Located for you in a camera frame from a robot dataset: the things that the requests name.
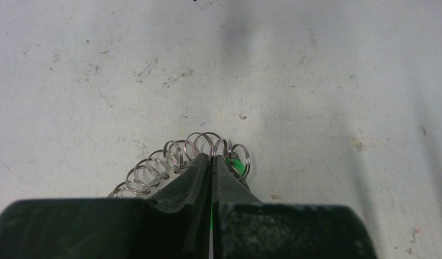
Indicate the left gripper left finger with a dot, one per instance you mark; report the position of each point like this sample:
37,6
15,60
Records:
173,223

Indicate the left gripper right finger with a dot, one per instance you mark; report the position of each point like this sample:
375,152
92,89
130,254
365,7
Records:
245,227

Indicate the metal keyring with red handle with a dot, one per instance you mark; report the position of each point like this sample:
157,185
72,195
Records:
163,166

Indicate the key with green tag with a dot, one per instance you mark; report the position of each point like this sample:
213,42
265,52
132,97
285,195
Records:
235,165

